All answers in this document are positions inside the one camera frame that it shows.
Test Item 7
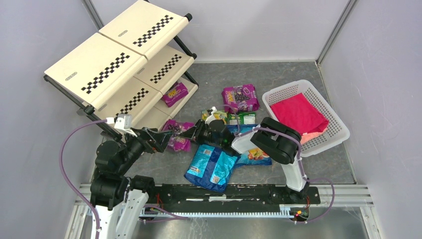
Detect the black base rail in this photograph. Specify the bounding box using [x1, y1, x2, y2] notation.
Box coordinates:
[148, 184, 321, 213]

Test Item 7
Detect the red cloth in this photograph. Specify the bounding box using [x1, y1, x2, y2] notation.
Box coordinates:
[270, 93, 329, 145]

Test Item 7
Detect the white plastic basket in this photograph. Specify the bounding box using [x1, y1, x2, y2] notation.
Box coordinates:
[262, 79, 350, 157]

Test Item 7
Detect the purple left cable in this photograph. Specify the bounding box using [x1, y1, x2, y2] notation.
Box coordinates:
[59, 119, 115, 239]

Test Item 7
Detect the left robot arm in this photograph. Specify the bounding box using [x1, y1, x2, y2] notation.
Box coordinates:
[90, 127, 173, 239]

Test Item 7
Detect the purple grape candy bag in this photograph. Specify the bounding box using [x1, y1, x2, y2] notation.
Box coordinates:
[162, 119, 195, 152]
[221, 84, 260, 113]

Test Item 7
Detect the small green white candy bag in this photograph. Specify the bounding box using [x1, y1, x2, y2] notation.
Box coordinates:
[227, 112, 256, 125]

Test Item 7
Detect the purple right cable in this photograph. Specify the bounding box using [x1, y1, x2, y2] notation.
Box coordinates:
[224, 104, 335, 225]

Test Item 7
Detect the dark blue fruit candy bag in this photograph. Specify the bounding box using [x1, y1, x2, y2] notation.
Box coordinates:
[227, 124, 272, 168]

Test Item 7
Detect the purple candy bag on shelf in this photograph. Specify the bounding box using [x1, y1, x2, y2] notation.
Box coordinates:
[161, 82, 189, 107]

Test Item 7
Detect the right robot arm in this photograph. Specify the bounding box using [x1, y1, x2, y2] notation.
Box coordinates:
[179, 117, 310, 194]

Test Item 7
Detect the green Fox's candy bag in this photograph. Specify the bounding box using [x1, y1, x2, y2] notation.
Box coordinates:
[202, 110, 227, 125]

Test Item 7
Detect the light blue Slendy bag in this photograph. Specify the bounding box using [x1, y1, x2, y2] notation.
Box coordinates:
[184, 144, 239, 193]

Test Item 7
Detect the purple cable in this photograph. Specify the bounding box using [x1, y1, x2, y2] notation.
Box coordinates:
[224, 104, 335, 225]
[59, 119, 115, 239]

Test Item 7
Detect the cream tiered shelf rack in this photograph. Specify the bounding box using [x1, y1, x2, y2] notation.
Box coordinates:
[44, 0, 199, 140]

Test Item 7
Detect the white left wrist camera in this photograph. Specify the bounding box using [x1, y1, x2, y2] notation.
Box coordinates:
[114, 114, 137, 136]

